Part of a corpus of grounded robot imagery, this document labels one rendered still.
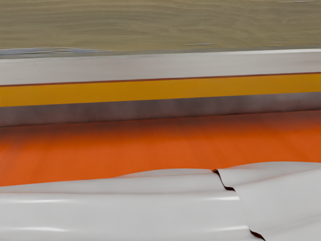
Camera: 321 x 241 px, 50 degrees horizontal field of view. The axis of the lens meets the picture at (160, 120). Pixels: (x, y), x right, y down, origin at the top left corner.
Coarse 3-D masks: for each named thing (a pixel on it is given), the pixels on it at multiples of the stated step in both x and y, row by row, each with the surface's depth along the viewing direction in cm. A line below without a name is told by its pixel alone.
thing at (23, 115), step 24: (240, 96) 16; (264, 96) 17; (288, 96) 17; (312, 96) 17; (0, 120) 15; (24, 120) 16; (48, 120) 16; (72, 120) 16; (96, 120) 16; (120, 120) 16
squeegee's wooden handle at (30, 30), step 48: (0, 0) 13; (48, 0) 13; (96, 0) 13; (144, 0) 14; (192, 0) 14; (240, 0) 14; (288, 0) 14; (0, 48) 13; (48, 48) 14; (96, 48) 14; (144, 48) 14; (192, 48) 14
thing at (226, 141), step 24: (192, 120) 18; (216, 120) 18; (240, 120) 18; (264, 120) 18; (288, 120) 18; (312, 120) 18; (216, 144) 15; (240, 144) 15; (264, 144) 15; (288, 144) 15; (312, 144) 15; (216, 168) 13; (264, 240) 9
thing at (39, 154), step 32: (0, 128) 17; (32, 128) 17; (64, 128) 17; (96, 128) 17; (128, 128) 17; (160, 128) 17; (0, 160) 14; (32, 160) 14; (64, 160) 14; (96, 160) 14; (128, 160) 14; (160, 160) 14; (192, 160) 14
